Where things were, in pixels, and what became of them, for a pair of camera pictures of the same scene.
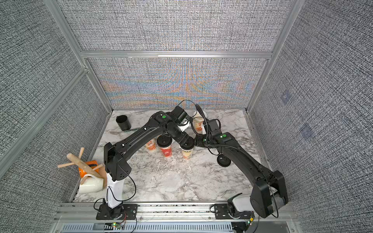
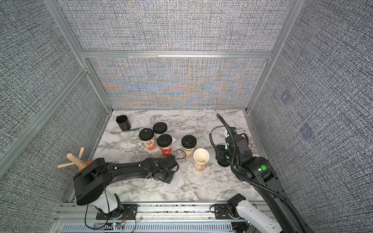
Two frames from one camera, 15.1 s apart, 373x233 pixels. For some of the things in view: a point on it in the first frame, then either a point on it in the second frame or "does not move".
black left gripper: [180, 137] -> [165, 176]
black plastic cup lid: [189, 143] does not move
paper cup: [197, 122] -> [201, 157]
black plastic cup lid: [164, 141] does not move
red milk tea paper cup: [167, 151] does not move
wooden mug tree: [80, 163] does not move
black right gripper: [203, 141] -> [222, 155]
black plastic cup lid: [223, 160] does not move
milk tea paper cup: [151, 144] does not move
